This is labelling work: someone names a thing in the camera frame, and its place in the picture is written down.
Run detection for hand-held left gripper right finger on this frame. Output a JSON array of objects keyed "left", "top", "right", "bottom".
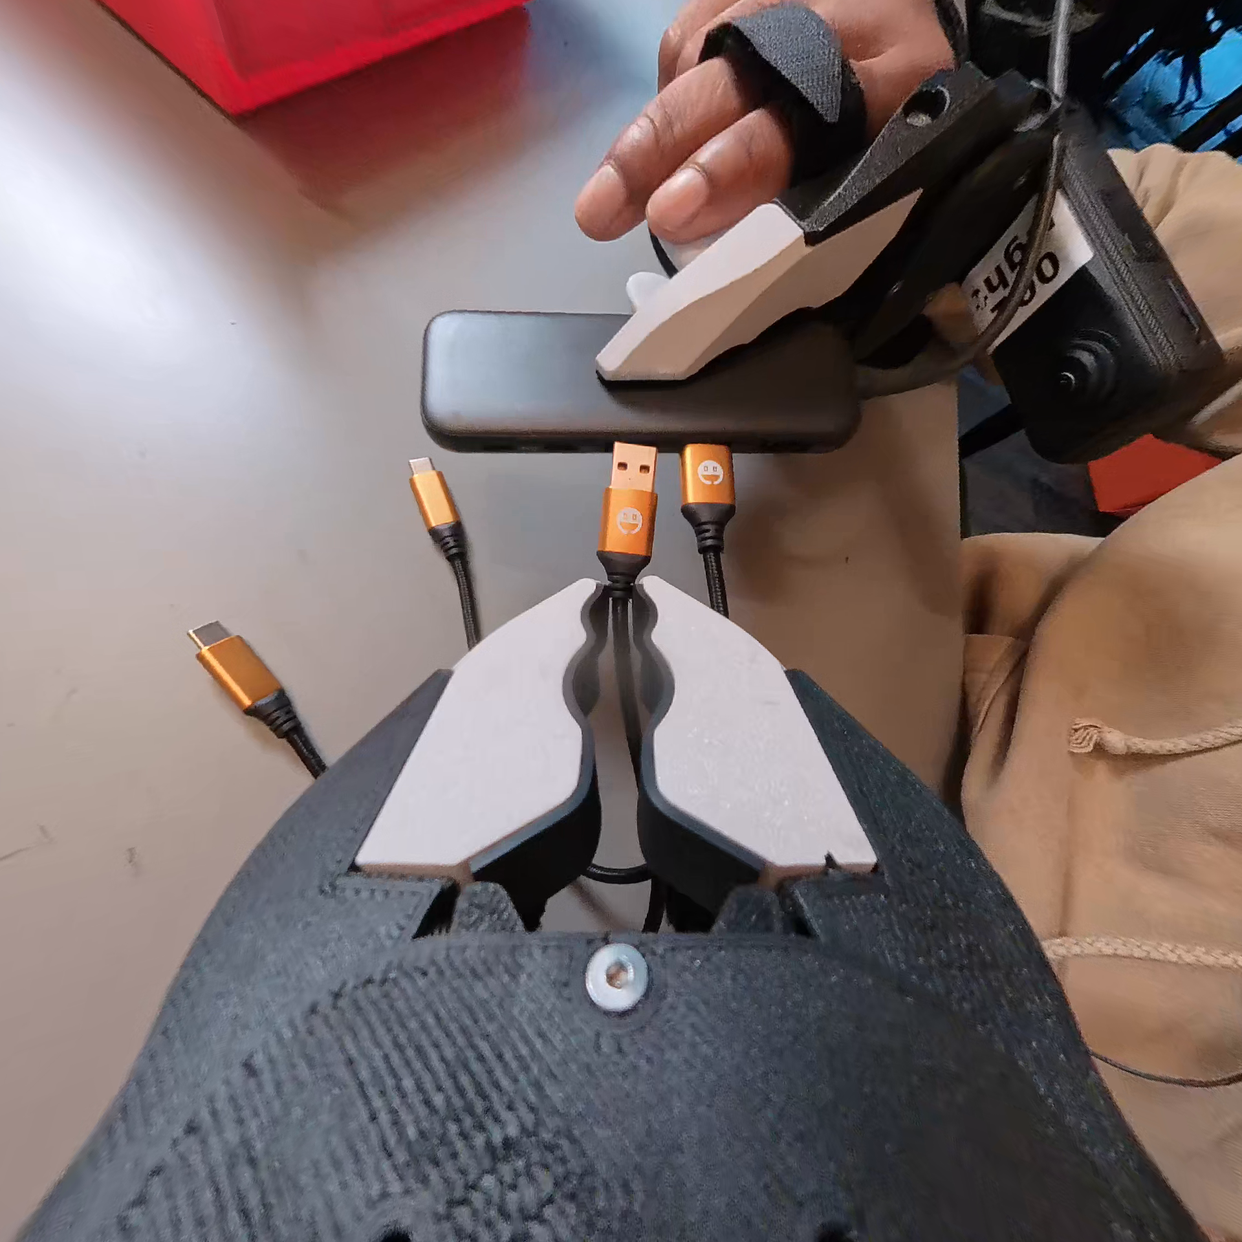
[{"left": 632, "top": 573, "right": 879, "bottom": 891}]

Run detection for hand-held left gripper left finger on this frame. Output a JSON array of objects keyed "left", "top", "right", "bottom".
[{"left": 354, "top": 576, "right": 607, "bottom": 891}]

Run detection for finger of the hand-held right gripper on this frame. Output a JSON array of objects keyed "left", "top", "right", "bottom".
[{"left": 594, "top": 189, "right": 925, "bottom": 387}]

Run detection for black usb cable orange plugs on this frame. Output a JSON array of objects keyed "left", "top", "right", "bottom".
[
  {"left": 407, "top": 443, "right": 734, "bottom": 884},
  {"left": 186, "top": 440, "right": 672, "bottom": 932}
]

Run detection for slim dark grey usb hub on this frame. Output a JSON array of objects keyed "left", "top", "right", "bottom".
[{"left": 421, "top": 310, "right": 864, "bottom": 455}]

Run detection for red plastic bin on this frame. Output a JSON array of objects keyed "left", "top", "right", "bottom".
[{"left": 97, "top": 0, "right": 529, "bottom": 118}]

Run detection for person's right hand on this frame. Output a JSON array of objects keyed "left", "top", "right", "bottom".
[{"left": 573, "top": 0, "right": 963, "bottom": 245}]

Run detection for orange plastic object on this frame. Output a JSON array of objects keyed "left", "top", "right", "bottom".
[{"left": 1086, "top": 455, "right": 1225, "bottom": 515}]

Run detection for beige hoodie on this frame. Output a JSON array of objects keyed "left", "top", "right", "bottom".
[{"left": 955, "top": 144, "right": 1242, "bottom": 1242}]

